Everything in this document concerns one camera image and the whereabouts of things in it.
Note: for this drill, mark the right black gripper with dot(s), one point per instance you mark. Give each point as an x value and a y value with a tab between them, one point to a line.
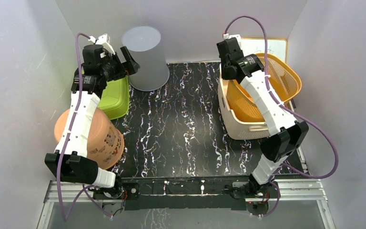
223	75

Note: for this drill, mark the grey plastic bucket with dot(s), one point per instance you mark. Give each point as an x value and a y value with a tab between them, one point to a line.
144	45

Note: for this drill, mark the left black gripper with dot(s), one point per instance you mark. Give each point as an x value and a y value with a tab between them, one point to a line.
132	67

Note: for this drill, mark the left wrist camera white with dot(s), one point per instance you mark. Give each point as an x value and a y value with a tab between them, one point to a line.
103	40

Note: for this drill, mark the orange plastic bucket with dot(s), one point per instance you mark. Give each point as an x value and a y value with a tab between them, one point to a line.
105	142

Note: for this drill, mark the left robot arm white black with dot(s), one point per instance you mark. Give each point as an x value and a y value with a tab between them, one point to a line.
69	162

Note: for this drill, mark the green plastic tub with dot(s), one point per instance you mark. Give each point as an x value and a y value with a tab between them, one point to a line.
115	99

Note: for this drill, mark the aluminium frame rail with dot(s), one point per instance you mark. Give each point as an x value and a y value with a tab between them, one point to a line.
299	191

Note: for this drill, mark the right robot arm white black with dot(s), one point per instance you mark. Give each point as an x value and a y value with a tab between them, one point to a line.
275	149

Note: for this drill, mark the yellow slatted plastic basket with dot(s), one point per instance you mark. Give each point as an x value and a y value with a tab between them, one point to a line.
286	83

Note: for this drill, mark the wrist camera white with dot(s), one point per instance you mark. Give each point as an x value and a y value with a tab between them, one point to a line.
103	40
227	36

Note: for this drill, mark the cream perforated laundry basket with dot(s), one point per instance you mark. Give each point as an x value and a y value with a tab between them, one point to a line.
275	119

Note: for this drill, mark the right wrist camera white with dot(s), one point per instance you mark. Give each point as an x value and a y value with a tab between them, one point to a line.
227	36

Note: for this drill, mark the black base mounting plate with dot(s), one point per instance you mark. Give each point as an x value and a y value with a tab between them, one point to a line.
234	192

